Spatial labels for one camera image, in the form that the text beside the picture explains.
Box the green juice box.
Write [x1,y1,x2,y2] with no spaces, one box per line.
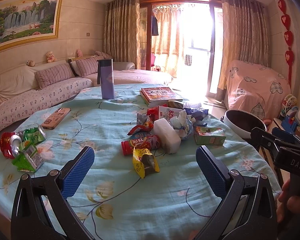
[194,126,226,146]

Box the white tissue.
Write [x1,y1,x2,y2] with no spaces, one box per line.
[170,110,193,140]

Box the blue plastic wrapper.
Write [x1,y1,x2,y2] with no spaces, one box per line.
[184,108,209,127]

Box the red snack tube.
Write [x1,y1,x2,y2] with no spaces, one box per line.
[121,135,161,156]

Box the yellow snack wrapper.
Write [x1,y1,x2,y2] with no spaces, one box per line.
[132,148,160,179]

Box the red white milk carton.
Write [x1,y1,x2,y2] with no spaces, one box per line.
[158,106,181,121]

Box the red foil wrapper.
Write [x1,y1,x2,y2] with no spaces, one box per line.
[127,107,159,135]

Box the white black trash bin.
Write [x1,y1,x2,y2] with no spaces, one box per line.
[223,109,267,139]

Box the person right hand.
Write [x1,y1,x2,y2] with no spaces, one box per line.
[276,179,300,223]

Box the pile of toys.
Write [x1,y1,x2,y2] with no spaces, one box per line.
[280,94,300,137]

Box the crushed green soda can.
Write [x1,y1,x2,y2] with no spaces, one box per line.
[23,125,46,145]

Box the light blue floral tablecloth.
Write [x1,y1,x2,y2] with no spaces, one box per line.
[0,83,283,240]

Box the crushed red soda can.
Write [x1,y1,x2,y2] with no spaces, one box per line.
[0,132,22,159]

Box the pink heart-patterned cover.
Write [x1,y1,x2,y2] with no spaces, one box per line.
[225,60,291,120]

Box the sofa with floral cover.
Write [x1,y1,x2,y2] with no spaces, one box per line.
[0,55,175,138]

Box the stack of children's books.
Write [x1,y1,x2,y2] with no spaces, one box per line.
[140,87,183,107]

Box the striped pink pillow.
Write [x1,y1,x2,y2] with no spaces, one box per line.
[34,63,75,89]
[71,56,104,77]

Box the purple thermos bottle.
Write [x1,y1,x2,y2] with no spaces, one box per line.
[97,59,115,100]

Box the white cushion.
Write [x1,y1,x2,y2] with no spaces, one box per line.
[0,64,39,105]

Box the teddy bear plush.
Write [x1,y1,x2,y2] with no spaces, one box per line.
[46,51,56,63]

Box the right beige curtain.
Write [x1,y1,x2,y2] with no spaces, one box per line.
[215,0,270,102]

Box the beige curtain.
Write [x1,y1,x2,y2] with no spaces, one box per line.
[215,0,270,102]
[103,0,141,69]

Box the left beige curtain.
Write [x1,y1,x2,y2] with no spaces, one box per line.
[103,0,141,69]

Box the framed waterfall painting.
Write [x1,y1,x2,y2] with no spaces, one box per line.
[0,0,63,51]

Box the red heart wall decoration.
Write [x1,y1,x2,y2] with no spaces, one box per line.
[277,0,295,85]

